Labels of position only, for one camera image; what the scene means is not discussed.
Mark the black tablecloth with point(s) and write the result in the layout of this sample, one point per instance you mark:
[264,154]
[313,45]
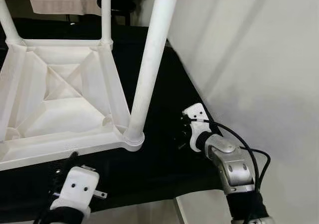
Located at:
[164,169]

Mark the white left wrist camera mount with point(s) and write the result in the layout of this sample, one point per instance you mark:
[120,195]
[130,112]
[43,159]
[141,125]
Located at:
[77,186]

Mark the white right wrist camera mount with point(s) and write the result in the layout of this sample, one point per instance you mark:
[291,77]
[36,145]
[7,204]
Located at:
[197,119]

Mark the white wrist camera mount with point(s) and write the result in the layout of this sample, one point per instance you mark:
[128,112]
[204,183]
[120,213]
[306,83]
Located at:
[77,186]
[197,119]

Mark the white plastic table top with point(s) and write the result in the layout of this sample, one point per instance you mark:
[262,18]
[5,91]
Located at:
[65,114]

